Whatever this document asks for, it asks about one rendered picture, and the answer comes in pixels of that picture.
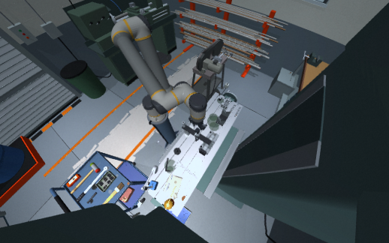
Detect dark green waste bin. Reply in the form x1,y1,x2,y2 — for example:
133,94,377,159
59,59,107,100

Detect red box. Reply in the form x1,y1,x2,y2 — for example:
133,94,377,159
118,187,135,204

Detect dark green milling machine body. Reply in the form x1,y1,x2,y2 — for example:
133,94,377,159
214,0,389,243

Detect grey wall control box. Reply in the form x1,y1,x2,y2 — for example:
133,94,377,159
7,22,39,46

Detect dark angle block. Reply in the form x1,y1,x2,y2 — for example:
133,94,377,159
217,109,232,127

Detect grey wall panel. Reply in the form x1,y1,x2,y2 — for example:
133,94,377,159
40,21,64,40

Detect white spanner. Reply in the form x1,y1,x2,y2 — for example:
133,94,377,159
83,166,109,195

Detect dark green machine housing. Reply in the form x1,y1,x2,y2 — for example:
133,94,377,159
0,202,209,243

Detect teal machine saddle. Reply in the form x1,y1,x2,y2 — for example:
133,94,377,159
194,126,247,200

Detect black white lock lever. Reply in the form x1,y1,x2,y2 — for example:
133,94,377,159
131,197,147,218

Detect green lathe machine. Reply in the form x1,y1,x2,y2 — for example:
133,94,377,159
62,0,178,86

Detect wooden handle mallet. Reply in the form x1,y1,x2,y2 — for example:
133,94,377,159
69,163,101,195

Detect black parts tray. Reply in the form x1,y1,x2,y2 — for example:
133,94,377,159
95,170,118,193

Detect yellow handle brush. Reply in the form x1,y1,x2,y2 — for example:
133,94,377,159
102,187,121,205

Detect grey roller shutter door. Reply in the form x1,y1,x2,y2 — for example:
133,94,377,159
0,18,82,148

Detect white slotted machine table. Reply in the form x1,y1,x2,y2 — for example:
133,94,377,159
146,95,246,217

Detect orange red tool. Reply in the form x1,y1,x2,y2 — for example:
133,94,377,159
66,173,83,188

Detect blue tool cart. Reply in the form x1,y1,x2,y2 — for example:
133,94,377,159
49,150,149,214

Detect teal round dial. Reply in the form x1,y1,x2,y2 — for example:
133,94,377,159
222,91,239,104

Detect grey V-block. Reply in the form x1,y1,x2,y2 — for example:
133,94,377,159
199,132,220,147

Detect white paper sheet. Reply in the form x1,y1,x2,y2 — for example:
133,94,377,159
162,174,184,198

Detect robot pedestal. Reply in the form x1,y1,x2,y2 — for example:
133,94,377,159
149,118,179,147

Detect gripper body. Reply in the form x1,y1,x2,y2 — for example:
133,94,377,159
188,119,207,133

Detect white handwheel crank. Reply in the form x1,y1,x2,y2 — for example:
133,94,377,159
141,166,158,192

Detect black strap clamp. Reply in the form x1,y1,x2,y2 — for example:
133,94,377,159
181,123,203,137

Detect orange bar stock rack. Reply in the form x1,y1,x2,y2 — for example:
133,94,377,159
173,0,288,79

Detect wooden bench with vise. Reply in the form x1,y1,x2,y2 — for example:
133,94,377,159
297,50,330,93

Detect blue sheet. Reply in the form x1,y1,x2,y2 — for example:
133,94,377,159
176,206,193,224

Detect grey cabinet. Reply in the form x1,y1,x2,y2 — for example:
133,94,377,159
267,67,300,100

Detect orange black spill pallet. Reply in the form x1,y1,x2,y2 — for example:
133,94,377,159
0,135,46,209

